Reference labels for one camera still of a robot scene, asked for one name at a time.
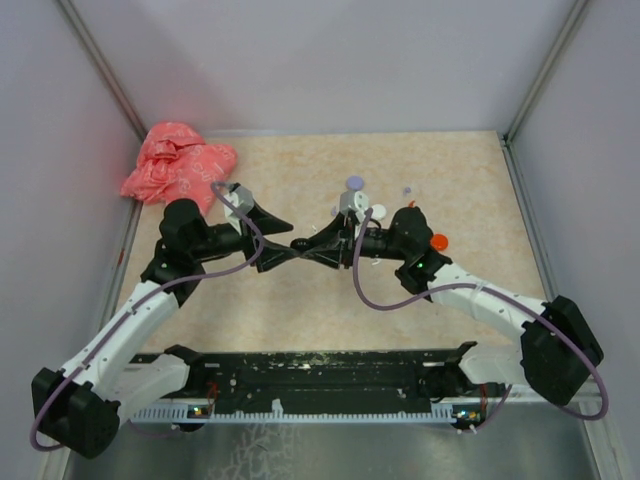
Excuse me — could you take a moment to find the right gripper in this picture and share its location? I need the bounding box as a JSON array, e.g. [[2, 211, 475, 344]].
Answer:
[[301, 212, 410, 269]]

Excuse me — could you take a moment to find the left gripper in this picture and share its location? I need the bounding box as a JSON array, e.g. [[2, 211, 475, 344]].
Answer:
[[190, 199, 301, 273]]

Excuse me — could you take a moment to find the black earbud charging case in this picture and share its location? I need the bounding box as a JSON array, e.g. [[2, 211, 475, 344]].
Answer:
[[290, 238, 313, 252]]

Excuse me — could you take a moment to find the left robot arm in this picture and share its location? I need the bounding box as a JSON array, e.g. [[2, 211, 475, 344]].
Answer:
[[29, 188, 293, 459]]

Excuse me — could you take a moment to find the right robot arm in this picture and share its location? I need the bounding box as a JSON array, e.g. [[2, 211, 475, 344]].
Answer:
[[291, 207, 604, 407]]

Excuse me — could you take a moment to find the white earbud charging case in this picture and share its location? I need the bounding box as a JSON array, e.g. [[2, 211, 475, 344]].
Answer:
[[371, 204, 387, 221]]

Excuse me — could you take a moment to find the purple earbud charging case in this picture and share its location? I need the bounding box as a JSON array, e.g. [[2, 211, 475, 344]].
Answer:
[[346, 175, 364, 191]]

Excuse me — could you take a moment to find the orange earbud charging case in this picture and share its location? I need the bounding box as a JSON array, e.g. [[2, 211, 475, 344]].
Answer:
[[430, 233, 449, 251]]

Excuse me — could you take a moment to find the pink crumpled cloth bag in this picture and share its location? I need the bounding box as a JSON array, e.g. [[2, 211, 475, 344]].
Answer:
[[120, 122, 238, 215]]

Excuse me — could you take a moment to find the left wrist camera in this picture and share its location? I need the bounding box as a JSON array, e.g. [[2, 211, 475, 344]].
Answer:
[[223, 183, 255, 231]]

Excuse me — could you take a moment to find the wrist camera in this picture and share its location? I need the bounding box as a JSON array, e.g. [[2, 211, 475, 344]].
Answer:
[[223, 183, 255, 231], [339, 190, 370, 217]]

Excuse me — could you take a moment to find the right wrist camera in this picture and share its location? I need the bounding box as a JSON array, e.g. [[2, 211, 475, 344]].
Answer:
[[339, 190, 370, 217]]

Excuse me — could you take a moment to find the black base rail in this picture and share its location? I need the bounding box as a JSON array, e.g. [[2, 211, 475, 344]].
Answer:
[[134, 349, 481, 416]]

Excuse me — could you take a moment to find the white cable duct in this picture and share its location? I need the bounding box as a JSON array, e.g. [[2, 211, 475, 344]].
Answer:
[[134, 399, 464, 425]]

